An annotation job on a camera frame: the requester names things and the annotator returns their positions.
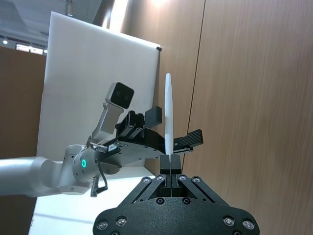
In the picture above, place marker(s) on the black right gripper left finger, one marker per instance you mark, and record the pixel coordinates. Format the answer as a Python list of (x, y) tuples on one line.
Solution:
[(165, 169)]

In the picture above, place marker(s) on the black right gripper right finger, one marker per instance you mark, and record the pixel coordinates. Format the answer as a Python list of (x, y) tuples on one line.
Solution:
[(176, 169)]

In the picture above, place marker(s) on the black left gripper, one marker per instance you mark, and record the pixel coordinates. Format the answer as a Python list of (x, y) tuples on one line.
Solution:
[(137, 149)]

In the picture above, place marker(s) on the small white plastic piece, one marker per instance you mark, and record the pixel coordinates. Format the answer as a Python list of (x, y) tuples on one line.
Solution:
[(168, 110)]

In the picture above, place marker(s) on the small black panel clip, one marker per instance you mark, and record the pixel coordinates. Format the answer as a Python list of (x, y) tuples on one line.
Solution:
[(159, 48)]

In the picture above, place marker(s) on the white wall panel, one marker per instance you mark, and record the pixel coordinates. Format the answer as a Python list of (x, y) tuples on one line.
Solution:
[(97, 73)]

